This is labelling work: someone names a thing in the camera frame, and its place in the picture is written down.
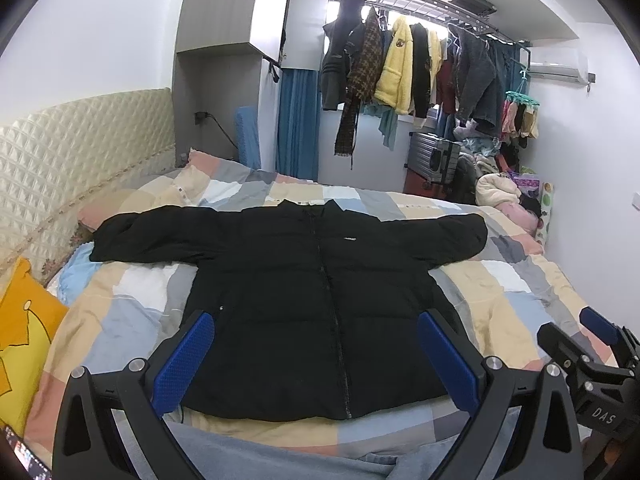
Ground black puffer jacket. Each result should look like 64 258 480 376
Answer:
91 202 488 422

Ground patchwork checkered quilt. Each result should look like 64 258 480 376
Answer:
25 152 612 462

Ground blue jeans legs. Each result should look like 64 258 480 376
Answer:
112 406 522 480

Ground light blue pillow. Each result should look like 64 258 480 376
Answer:
46 242 102 307

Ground yellow cartoon pillow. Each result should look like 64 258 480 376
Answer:
0 258 67 436

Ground cream plush blanket pile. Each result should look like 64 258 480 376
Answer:
475 174 522 207

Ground patchwork pillow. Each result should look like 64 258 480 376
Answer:
77 188 183 231

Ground grey ribbed suitcase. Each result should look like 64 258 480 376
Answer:
407 132 461 185

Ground cream quilted headboard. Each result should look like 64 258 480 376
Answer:
1 89 176 283

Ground green clip sock hanger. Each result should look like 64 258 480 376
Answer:
506 67 540 108

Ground blue folded board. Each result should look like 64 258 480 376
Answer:
234 106 262 169

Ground white air conditioner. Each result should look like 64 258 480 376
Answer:
528 47 589 86

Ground denim jacket hanging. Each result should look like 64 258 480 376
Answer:
451 26 504 136

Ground yellow fleece jacket hanging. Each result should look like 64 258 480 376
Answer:
374 15 413 115

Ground blue curtain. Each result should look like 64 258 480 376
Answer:
276 68 321 181

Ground plaid scarf hanging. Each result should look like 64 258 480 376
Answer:
334 6 383 156

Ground black coat hanging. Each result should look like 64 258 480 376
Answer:
410 23 432 118

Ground dark grey jacket hanging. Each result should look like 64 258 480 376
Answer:
320 0 366 110

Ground black wall charger with cable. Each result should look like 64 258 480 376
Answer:
194 110 238 148

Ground grey wall cabinet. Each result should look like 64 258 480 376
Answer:
176 0 288 62

